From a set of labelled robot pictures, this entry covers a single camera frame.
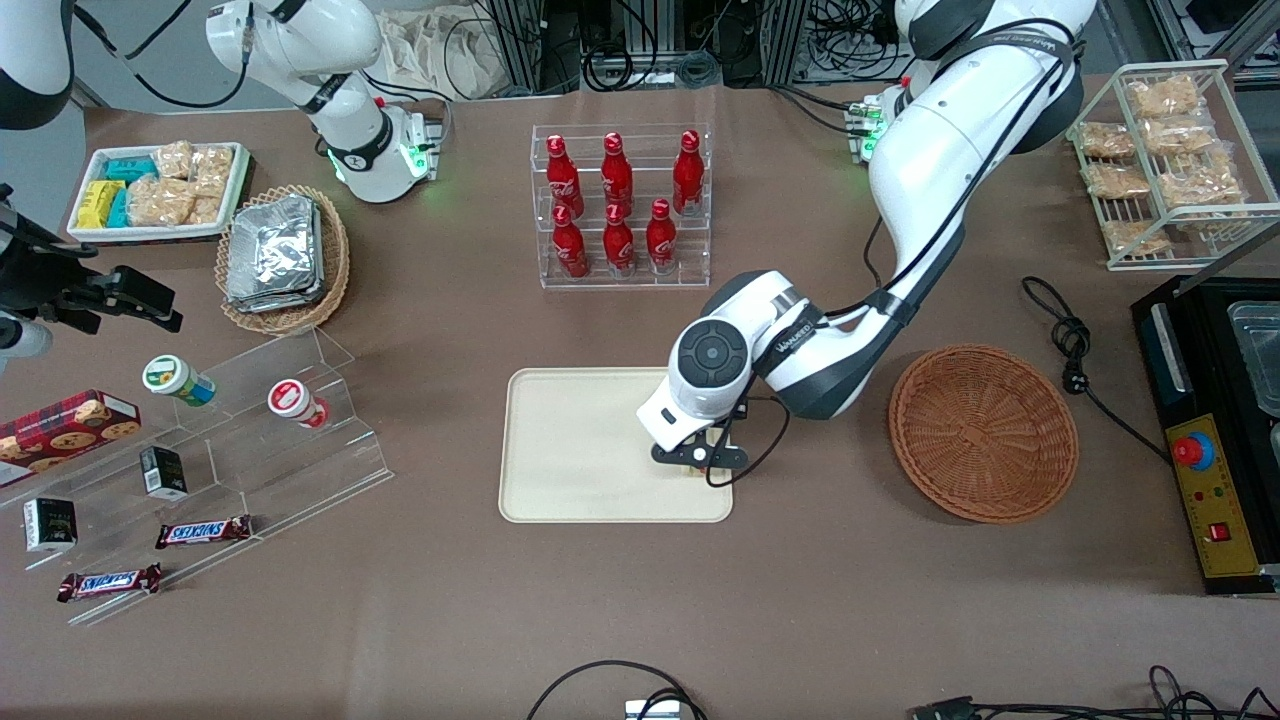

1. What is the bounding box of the beige cloth bag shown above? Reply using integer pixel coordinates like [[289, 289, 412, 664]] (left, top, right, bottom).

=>
[[375, 6, 503, 102]]

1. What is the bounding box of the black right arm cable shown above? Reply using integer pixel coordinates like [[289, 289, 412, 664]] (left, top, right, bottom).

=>
[[70, 0, 257, 113]]

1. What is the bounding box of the yellow snack pack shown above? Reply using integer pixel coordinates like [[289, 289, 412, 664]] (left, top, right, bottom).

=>
[[77, 179, 127, 230]]

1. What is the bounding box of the black looped cable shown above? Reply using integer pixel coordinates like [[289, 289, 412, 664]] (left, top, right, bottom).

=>
[[526, 659, 708, 720]]

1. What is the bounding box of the light wicker basket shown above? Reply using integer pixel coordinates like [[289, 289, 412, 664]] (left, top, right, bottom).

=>
[[215, 184, 352, 337]]

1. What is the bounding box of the foil-wrapped sandwich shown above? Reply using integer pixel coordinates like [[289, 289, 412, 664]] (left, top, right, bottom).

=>
[[226, 235, 328, 315], [227, 194, 323, 301]]

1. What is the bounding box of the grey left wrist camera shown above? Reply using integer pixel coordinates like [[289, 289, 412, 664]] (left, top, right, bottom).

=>
[[636, 392, 723, 453]]

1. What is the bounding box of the green lid yogurt cup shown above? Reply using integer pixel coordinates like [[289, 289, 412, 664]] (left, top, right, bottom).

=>
[[141, 354, 217, 409]]

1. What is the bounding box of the bagged pastry snack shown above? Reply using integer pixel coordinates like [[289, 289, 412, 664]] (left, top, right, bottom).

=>
[[1077, 121, 1137, 161], [1084, 162, 1152, 200], [1100, 219, 1172, 257], [1157, 150, 1247, 213], [1140, 114, 1218, 157], [1127, 74, 1203, 120]]

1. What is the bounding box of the white wire rack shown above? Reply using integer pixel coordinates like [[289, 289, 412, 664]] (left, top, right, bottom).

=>
[[1066, 59, 1280, 272]]

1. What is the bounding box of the aluminium frame rack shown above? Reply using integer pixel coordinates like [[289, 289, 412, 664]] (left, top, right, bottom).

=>
[[483, 0, 813, 93]]

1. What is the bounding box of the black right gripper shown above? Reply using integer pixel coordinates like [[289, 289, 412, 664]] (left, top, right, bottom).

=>
[[0, 185, 185, 336]]

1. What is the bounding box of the red lid yogurt cup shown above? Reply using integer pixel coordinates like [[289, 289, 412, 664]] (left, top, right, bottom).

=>
[[266, 378, 332, 430]]

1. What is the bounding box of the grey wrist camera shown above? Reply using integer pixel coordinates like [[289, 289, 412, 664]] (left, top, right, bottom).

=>
[[0, 312, 53, 374], [636, 392, 723, 453]]

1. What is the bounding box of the clear acrylic tiered shelf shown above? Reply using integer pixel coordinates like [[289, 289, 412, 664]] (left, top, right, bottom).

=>
[[0, 326, 394, 628]]

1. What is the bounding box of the black cable bundle with connector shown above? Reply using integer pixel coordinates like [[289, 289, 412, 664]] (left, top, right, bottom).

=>
[[911, 664, 1280, 720]]

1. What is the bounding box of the red tartan cookie box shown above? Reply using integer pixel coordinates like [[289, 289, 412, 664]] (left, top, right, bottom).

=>
[[0, 389, 142, 489]]

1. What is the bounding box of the beige plastic tray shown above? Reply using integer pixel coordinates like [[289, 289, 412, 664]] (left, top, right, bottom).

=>
[[498, 367, 735, 525]]

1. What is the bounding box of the black power cable with plug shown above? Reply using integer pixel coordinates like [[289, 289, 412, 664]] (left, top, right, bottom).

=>
[[1021, 276, 1173, 463]]

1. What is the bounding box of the clear acrylic bottle rack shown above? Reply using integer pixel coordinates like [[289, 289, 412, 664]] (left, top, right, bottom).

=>
[[530, 123, 714, 292]]

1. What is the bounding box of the Snickers chocolate bar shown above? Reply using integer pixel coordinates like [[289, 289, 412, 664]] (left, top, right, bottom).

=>
[[154, 514, 254, 551], [56, 562, 164, 604]]

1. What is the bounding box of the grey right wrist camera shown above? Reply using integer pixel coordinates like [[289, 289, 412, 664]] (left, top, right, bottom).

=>
[[0, 312, 53, 374]]

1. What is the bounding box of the white rectangular snack tray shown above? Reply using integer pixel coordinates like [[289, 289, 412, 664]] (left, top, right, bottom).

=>
[[66, 141, 252, 245]]

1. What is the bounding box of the black machine with yellow panel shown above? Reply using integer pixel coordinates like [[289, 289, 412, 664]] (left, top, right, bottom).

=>
[[1131, 271, 1280, 599]]

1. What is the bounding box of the red cola bottle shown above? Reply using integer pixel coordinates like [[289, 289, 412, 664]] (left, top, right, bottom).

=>
[[671, 129, 706, 217], [545, 134, 585, 219], [552, 204, 590, 281], [645, 198, 679, 272], [603, 202, 638, 277], [601, 131, 636, 211]]

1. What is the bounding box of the dark brown wicker basket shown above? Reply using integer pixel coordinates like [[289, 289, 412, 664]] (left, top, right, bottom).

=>
[[888, 344, 1080, 525]]

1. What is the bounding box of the small black carton box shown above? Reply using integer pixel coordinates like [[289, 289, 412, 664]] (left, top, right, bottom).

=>
[[22, 496, 79, 554], [138, 445, 190, 502]]

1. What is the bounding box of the clear plastic container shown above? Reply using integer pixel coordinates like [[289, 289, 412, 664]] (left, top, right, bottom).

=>
[[1227, 299, 1280, 418]]

